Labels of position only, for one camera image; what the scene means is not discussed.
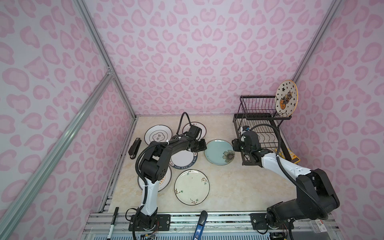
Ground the light teal flower plate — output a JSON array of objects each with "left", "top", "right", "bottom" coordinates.
[{"left": 204, "top": 139, "right": 235, "bottom": 166}]

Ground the star and cat plate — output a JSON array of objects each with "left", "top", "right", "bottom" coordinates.
[{"left": 275, "top": 80, "right": 299, "bottom": 117}]

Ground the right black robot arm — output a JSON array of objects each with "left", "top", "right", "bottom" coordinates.
[{"left": 232, "top": 131, "right": 340, "bottom": 228}]

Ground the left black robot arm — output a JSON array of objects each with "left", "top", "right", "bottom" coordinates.
[{"left": 133, "top": 125, "right": 207, "bottom": 230}]

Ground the yellow black object behind rack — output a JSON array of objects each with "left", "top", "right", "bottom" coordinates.
[{"left": 279, "top": 148, "right": 301, "bottom": 164}]

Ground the small orange sunburst plate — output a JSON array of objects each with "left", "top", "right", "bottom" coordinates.
[{"left": 182, "top": 122, "right": 207, "bottom": 140}]

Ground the green rim lettered plate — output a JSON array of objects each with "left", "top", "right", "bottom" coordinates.
[{"left": 170, "top": 151, "right": 198, "bottom": 170}]

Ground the white plate grey cloud outline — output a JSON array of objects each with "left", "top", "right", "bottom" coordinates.
[{"left": 144, "top": 125, "right": 173, "bottom": 145}]

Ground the cream floral branch plate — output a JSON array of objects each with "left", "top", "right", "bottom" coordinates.
[{"left": 174, "top": 170, "right": 210, "bottom": 206}]

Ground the large orange sunburst plate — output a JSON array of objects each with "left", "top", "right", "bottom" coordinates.
[{"left": 138, "top": 166, "right": 172, "bottom": 192}]

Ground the black stapler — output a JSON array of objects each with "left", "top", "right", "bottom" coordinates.
[{"left": 128, "top": 138, "right": 142, "bottom": 160}]

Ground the white label with red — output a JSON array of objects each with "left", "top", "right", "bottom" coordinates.
[{"left": 309, "top": 220, "right": 328, "bottom": 234}]

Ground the black marker pen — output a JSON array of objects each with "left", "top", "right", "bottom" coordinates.
[{"left": 107, "top": 207, "right": 119, "bottom": 240}]

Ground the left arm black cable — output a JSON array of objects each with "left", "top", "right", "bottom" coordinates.
[{"left": 176, "top": 111, "right": 193, "bottom": 136}]

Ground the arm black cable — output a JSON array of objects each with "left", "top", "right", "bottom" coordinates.
[
  {"left": 176, "top": 111, "right": 193, "bottom": 136},
  {"left": 247, "top": 123, "right": 329, "bottom": 220}
]

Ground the black wire dish rack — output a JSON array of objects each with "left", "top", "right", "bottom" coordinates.
[{"left": 233, "top": 95, "right": 291, "bottom": 152}]

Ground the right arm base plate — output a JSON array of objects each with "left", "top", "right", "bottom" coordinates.
[{"left": 250, "top": 212, "right": 293, "bottom": 235}]

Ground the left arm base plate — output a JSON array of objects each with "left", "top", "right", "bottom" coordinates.
[{"left": 129, "top": 214, "right": 171, "bottom": 232}]

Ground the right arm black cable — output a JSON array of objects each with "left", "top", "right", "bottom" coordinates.
[{"left": 247, "top": 123, "right": 329, "bottom": 220}]

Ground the blue handled tool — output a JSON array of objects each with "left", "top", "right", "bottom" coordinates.
[{"left": 193, "top": 211, "right": 208, "bottom": 240}]

